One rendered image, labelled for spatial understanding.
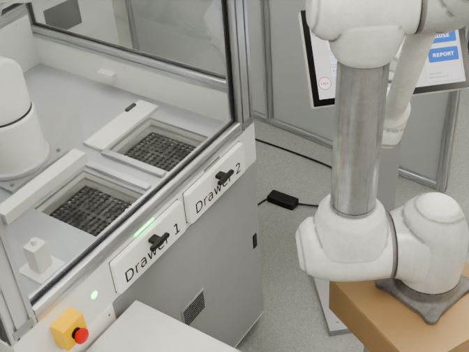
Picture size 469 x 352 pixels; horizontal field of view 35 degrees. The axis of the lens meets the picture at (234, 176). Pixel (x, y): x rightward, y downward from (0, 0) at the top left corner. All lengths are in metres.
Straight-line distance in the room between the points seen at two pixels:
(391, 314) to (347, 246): 0.26
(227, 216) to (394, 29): 1.15
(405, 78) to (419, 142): 1.79
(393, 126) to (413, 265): 0.36
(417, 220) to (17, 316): 0.91
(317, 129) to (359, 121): 2.34
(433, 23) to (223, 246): 1.25
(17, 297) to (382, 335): 0.84
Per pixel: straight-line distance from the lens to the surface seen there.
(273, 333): 2.91
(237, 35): 2.11
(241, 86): 2.19
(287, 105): 3.84
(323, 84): 2.36
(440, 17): 1.37
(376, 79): 1.43
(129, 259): 1.95
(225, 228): 2.36
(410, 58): 1.67
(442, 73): 2.46
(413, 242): 1.69
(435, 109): 3.36
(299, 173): 3.63
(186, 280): 2.27
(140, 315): 2.00
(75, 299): 1.87
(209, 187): 2.15
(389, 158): 2.68
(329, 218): 1.63
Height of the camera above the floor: 2.23
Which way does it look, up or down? 38 degrees down
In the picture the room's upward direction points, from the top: 5 degrees counter-clockwise
